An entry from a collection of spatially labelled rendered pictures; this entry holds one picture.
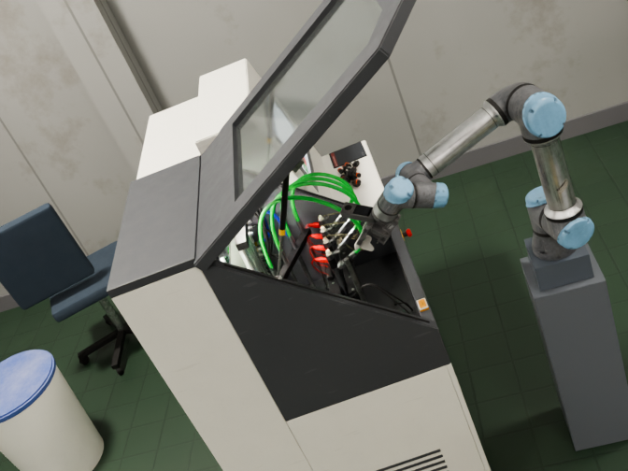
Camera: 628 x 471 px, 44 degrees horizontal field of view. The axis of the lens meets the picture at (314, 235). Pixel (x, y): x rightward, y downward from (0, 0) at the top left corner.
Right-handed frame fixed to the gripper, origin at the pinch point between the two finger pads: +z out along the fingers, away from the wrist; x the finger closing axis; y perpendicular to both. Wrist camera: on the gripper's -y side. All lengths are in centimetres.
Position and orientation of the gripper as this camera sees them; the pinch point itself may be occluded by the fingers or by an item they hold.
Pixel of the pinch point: (359, 237)
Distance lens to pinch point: 249.5
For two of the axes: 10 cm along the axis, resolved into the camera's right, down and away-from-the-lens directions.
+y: 8.9, 4.5, 0.2
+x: 3.8, -7.8, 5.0
